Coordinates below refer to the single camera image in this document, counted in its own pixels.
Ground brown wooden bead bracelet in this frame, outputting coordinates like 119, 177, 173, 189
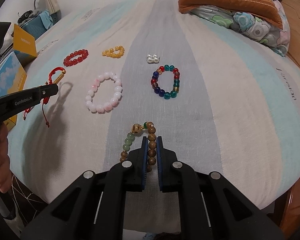
119, 121, 157, 173

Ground floral quilt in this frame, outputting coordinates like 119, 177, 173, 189
191, 0, 290, 56

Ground red bead bracelet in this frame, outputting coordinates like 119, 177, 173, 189
63, 49, 89, 67

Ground striped bed sheet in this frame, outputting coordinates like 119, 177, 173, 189
8, 0, 300, 208

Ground multicolour glass bead bracelet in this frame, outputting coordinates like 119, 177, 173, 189
150, 64, 180, 100

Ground white pearl earrings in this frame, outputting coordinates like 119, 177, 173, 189
146, 54, 160, 64

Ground teal suitcase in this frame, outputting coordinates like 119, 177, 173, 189
20, 10, 61, 40

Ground yellow bead bracelet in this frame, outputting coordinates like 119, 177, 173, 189
102, 45, 125, 59

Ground blue yellow cardboard box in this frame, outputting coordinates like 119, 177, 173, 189
0, 23, 38, 132

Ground pink white bead bracelet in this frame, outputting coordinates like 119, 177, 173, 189
84, 71, 123, 114

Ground red cord bracelet gold tube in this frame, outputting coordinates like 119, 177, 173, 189
23, 67, 66, 128

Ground person's left hand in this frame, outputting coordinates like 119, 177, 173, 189
0, 123, 12, 193

